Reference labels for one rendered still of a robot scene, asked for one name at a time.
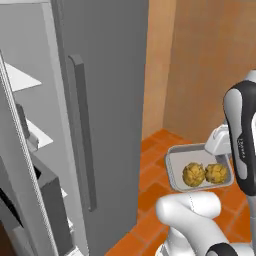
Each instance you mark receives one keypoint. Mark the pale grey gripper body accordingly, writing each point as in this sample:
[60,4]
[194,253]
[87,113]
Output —
[218,141]

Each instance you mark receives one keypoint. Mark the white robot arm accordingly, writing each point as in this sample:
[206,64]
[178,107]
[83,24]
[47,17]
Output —
[196,230]

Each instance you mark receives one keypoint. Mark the grey tray container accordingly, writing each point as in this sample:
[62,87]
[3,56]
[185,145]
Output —
[186,155]

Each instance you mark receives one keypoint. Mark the white freezer rack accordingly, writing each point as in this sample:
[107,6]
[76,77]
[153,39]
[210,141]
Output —
[20,78]
[41,136]

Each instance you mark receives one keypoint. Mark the grey open freezer door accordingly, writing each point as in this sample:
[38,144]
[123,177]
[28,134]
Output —
[20,186]

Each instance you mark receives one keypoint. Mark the grey fridge freezer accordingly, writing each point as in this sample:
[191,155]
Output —
[40,40]

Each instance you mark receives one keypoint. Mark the yellow-brown squash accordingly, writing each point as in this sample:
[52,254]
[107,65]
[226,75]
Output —
[216,173]
[193,174]

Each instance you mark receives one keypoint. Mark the grey closed fridge door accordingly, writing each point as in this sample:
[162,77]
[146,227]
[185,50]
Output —
[113,100]

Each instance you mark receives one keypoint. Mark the large dark grey door bin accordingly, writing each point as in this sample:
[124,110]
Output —
[55,206]

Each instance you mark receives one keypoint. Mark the small dark grey door bin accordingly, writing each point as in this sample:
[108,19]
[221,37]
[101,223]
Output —
[23,121]

